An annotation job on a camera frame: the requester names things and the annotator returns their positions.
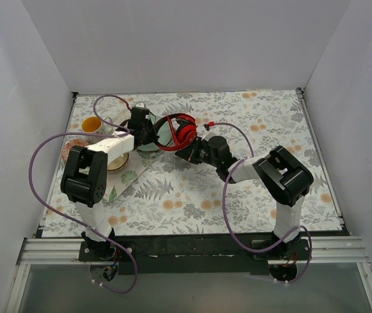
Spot red black headphones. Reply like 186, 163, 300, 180
154, 113, 197, 152

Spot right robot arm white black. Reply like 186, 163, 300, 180
175, 136, 313, 259

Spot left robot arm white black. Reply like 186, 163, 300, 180
61, 107, 158, 261

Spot floral tablecloth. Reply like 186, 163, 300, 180
40, 91, 343, 236

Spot green flower plate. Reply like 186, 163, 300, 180
137, 123, 172, 153

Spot floral white serving tray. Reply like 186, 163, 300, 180
102, 108, 163, 203

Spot beige bowl dark rim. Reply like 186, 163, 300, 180
107, 153, 129, 172

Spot white mug yellow inside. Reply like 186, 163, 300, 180
82, 116, 113, 134

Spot red patterned small bowl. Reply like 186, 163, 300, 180
61, 138, 91, 162

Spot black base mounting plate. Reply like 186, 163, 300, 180
78, 233, 309, 276

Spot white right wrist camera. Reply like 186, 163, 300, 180
202, 121, 217, 142

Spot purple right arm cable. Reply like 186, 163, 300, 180
211, 122, 313, 285

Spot aluminium frame rail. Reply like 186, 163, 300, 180
17, 236, 369, 265

